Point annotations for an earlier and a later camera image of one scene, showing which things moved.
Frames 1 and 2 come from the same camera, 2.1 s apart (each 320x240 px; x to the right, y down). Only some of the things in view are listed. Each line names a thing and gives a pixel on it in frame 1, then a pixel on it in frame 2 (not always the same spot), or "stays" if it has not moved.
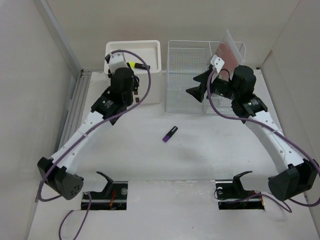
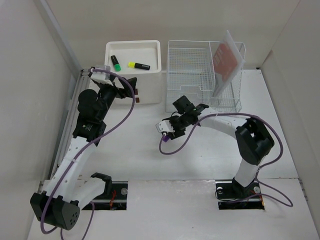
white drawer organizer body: (144, 52) stays
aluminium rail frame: (77, 105) stays
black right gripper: (198, 92) → (173, 135)
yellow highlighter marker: (136, 65) stays
